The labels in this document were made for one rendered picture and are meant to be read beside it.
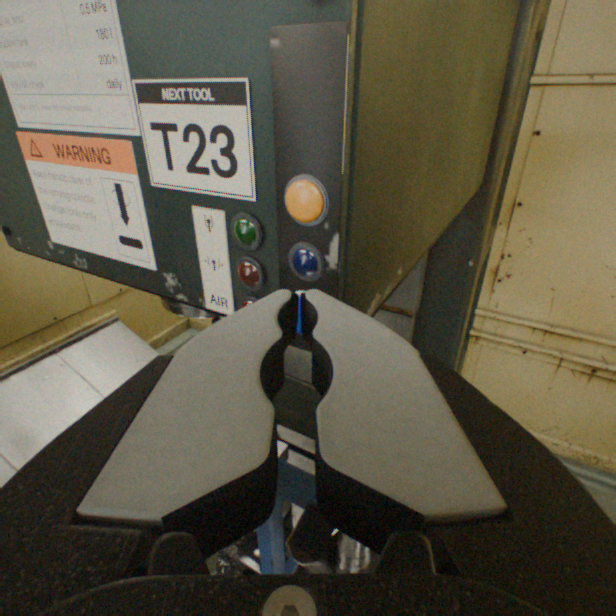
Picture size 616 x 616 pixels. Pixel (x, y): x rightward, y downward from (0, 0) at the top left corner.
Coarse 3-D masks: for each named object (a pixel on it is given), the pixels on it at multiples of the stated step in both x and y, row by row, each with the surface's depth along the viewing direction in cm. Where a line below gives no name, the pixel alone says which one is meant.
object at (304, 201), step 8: (296, 184) 23; (304, 184) 23; (312, 184) 23; (288, 192) 24; (296, 192) 23; (304, 192) 23; (312, 192) 23; (320, 192) 23; (288, 200) 24; (296, 200) 23; (304, 200) 23; (312, 200) 23; (320, 200) 23; (288, 208) 24; (296, 208) 24; (304, 208) 23; (312, 208) 23; (320, 208) 23; (296, 216) 24; (304, 216) 24; (312, 216) 23
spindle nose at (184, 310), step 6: (162, 300) 59; (168, 300) 57; (168, 306) 58; (174, 306) 57; (180, 306) 56; (186, 306) 56; (174, 312) 57; (180, 312) 57; (186, 312) 56; (192, 312) 56; (198, 312) 56; (204, 312) 56
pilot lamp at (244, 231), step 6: (240, 222) 27; (246, 222) 26; (234, 228) 27; (240, 228) 27; (246, 228) 26; (252, 228) 26; (234, 234) 27; (240, 234) 27; (246, 234) 27; (252, 234) 27; (240, 240) 27; (246, 240) 27; (252, 240) 27
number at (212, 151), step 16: (176, 112) 26; (192, 128) 26; (208, 128) 25; (224, 128) 25; (240, 128) 24; (192, 144) 26; (208, 144) 26; (224, 144) 25; (240, 144) 24; (192, 160) 27; (208, 160) 26; (224, 160) 26; (240, 160) 25; (192, 176) 28; (208, 176) 27; (224, 176) 26; (240, 176) 26
